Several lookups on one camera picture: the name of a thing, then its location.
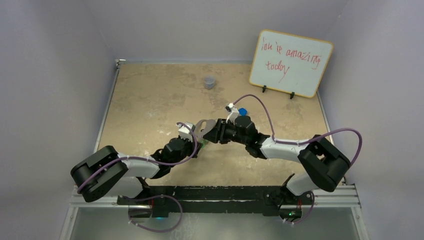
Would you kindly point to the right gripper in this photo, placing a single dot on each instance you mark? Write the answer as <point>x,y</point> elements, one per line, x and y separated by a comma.
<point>217,134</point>

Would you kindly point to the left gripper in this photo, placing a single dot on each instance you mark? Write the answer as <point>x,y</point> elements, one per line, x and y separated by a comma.
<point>192,145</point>

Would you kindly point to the green key tag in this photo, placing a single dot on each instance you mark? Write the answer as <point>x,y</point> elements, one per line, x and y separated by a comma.
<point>204,142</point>

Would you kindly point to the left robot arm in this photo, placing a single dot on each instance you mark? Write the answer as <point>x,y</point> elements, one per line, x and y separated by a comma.
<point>100,172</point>

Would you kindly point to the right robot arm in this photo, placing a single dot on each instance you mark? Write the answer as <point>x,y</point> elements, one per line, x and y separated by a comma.
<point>324,164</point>

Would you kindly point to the blue grey whiteboard eraser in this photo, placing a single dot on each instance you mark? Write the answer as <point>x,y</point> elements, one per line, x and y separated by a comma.
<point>242,111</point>

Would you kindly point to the small grey cup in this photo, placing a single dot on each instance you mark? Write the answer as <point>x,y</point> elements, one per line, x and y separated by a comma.
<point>209,82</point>

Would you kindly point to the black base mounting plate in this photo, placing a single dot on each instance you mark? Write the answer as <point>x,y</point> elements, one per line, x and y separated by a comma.
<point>269,201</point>

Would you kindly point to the whiteboard with red writing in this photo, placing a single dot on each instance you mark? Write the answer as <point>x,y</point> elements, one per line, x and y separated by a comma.
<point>289,63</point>

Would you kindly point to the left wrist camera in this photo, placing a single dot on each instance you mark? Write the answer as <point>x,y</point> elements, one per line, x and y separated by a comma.
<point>184,130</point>

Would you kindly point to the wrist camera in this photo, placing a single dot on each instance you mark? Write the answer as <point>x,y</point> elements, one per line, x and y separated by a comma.
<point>184,130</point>
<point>233,112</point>

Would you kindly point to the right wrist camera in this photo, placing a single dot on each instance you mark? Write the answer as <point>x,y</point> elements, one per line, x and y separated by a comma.
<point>233,112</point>

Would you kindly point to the aluminium frame rail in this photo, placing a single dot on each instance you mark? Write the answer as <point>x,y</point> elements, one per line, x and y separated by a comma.
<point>344,196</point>

